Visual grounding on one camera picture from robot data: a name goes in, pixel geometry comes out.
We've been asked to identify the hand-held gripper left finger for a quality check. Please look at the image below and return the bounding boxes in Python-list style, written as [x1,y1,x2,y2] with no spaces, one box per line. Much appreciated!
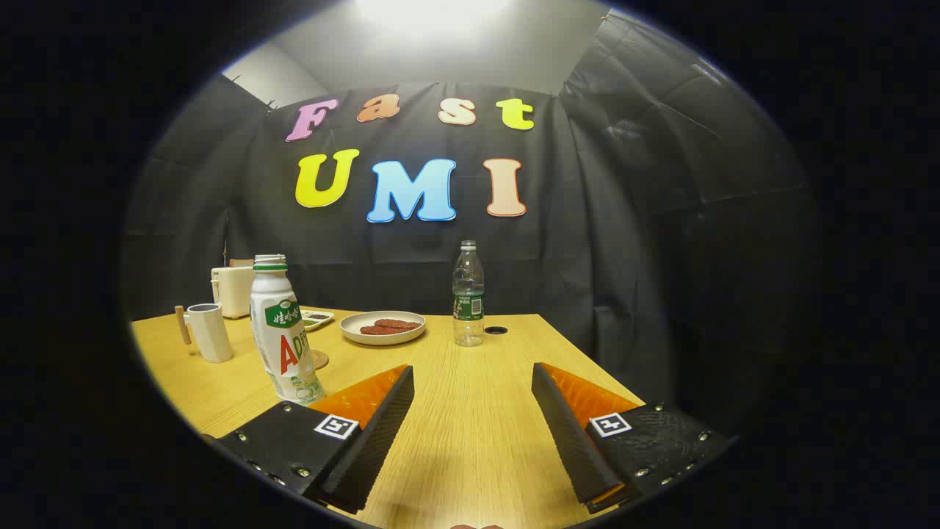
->
[213,364,416,515]

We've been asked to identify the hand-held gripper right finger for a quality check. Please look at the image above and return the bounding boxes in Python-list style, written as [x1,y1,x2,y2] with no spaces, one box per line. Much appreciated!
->
[530,362,739,515]

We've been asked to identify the white juice bottle green label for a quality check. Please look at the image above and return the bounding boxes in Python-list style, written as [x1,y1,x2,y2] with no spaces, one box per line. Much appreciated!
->
[250,254,326,406]

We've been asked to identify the white cup with wooden handle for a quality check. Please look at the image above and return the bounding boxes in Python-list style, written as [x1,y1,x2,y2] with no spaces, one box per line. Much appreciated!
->
[174,303,235,364]

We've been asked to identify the clear plastic water bottle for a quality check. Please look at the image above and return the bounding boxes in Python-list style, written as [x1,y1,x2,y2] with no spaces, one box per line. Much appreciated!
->
[452,240,486,348]

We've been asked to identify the wooden table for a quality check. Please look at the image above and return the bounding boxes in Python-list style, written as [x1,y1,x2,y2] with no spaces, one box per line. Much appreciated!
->
[131,307,647,529]

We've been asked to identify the white round plate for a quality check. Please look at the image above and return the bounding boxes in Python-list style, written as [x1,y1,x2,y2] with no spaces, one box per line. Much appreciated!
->
[339,311,427,347]

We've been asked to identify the cream toaster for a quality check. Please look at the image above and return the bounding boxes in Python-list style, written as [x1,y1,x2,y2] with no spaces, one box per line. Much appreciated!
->
[211,264,256,320]

